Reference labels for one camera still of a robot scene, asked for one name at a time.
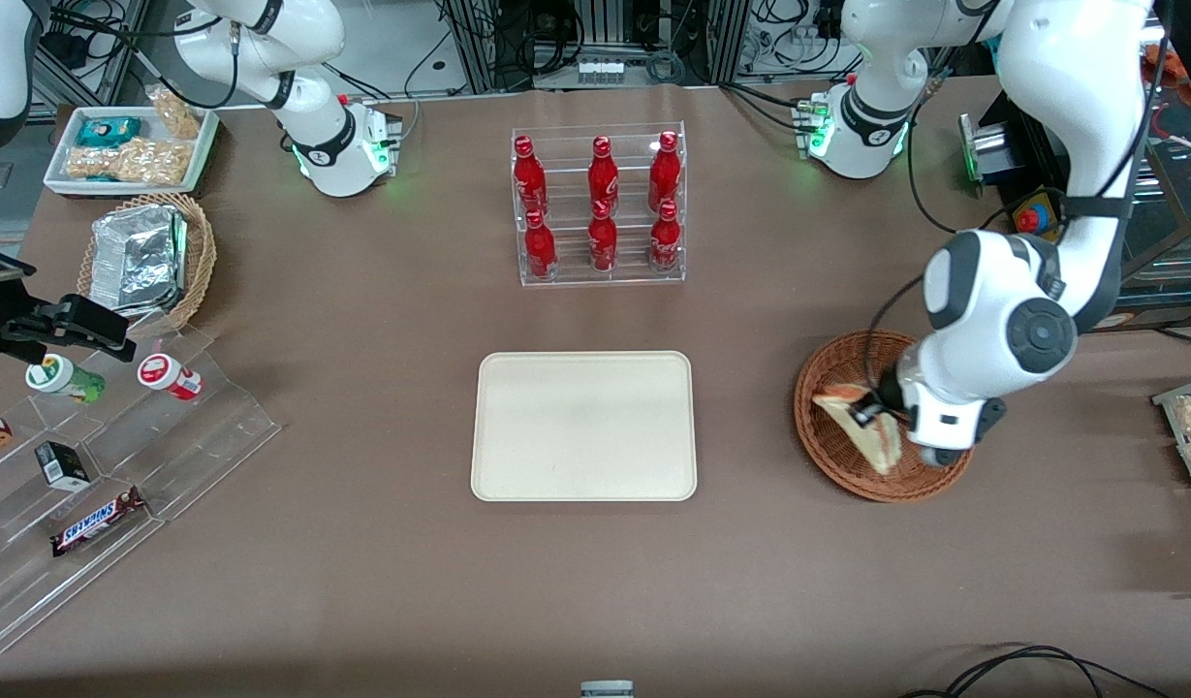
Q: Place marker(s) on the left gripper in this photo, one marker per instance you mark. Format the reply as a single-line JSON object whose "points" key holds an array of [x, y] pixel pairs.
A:
{"points": [[887, 398]]}

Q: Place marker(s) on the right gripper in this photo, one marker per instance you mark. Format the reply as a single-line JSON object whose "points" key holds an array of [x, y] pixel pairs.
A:
{"points": [[28, 321]]}

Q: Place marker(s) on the triangular sandwich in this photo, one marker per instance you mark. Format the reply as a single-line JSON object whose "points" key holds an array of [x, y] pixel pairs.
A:
{"points": [[881, 453]]}

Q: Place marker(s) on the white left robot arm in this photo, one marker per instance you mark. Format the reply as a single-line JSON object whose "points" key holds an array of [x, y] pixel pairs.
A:
{"points": [[992, 320]]}

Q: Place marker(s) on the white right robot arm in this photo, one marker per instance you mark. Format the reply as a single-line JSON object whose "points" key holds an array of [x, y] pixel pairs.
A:
{"points": [[266, 39]]}

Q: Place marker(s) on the round brown wicker basket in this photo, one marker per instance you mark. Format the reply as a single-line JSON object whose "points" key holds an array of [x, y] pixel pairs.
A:
{"points": [[828, 446]]}

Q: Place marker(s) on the light tan wicker basket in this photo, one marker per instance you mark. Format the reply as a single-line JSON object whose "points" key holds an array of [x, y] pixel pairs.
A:
{"points": [[201, 262]]}

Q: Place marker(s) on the white plastic snack tray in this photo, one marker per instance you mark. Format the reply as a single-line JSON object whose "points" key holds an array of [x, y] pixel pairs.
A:
{"points": [[60, 147]]}

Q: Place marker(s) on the cream rectangular tray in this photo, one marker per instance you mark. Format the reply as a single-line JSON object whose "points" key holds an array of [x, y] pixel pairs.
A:
{"points": [[583, 427]]}

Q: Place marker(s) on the green yogurt drink bottle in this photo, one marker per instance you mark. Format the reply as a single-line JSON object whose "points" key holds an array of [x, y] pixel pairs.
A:
{"points": [[64, 378]]}

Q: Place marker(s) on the silver foil package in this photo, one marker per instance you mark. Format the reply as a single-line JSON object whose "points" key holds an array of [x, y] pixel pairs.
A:
{"points": [[135, 262]]}

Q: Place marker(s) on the red yogurt drink bottle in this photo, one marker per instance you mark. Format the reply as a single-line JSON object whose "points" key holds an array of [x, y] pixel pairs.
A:
{"points": [[167, 375]]}

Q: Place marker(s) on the small black carton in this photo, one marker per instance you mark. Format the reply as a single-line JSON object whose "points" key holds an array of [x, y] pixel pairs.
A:
{"points": [[62, 465]]}

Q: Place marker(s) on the clear acrylic stepped display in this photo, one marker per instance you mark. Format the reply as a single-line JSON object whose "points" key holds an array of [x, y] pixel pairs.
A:
{"points": [[217, 427]]}

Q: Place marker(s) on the large clear peanut bag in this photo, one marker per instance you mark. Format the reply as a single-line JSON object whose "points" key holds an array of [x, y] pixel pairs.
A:
{"points": [[130, 163]]}

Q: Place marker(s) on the brown Snickers bar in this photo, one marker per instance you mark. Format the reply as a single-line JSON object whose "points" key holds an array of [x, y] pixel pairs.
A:
{"points": [[96, 522]]}

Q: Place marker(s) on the teal snack packet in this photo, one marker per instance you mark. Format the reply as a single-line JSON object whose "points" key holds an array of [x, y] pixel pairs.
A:
{"points": [[109, 131]]}

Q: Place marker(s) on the red emergency stop button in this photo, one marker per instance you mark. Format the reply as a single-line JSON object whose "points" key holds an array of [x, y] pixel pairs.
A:
{"points": [[1031, 218]]}

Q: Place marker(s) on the small clear peanut bag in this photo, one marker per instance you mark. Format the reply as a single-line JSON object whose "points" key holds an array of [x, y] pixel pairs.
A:
{"points": [[176, 114]]}

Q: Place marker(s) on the red cola bottle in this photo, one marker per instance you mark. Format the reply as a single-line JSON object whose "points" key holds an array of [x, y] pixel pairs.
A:
{"points": [[529, 179], [665, 242], [603, 242], [603, 177], [665, 174], [540, 250]]}

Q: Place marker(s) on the clear acrylic bottle rack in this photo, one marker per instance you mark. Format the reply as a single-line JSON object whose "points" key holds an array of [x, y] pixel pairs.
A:
{"points": [[634, 276]]}

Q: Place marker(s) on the black machine with yellow panel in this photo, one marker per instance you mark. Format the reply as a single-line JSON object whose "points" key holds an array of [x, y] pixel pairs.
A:
{"points": [[1176, 281]]}

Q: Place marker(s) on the grey device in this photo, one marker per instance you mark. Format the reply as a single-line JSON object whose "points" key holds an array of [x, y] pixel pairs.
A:
{"points": [[607, 689]]}

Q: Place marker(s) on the aluminium frame rack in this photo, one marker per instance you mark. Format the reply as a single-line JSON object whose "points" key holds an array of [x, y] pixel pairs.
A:
{"points": [[474, 44]]}

